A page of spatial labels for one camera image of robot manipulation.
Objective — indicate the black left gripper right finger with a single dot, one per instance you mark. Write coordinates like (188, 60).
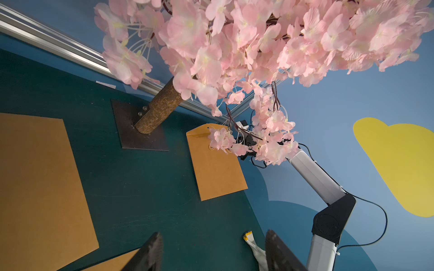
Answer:
(279, 257)

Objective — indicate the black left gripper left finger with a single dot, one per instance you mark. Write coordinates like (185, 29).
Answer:
(149, 256)

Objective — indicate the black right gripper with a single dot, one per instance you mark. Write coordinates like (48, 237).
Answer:
(245, 138)

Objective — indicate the brown kraft file bag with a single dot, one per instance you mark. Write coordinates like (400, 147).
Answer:
(217, 173)

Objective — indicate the brown kraft envelope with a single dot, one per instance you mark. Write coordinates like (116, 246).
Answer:
(114, 264)
(45, 218)

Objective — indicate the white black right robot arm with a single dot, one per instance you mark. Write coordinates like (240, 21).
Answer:
(312, 236)

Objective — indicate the white yellow cloth strip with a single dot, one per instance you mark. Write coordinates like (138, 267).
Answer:
(259, 254)

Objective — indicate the pink cherry blossom tree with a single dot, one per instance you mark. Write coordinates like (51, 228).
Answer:
(220, 51)

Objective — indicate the dark metal tree base plate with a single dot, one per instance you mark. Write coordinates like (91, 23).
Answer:
(126, 116)

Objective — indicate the aluminium back rail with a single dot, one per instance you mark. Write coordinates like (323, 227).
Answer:
(63, 34)

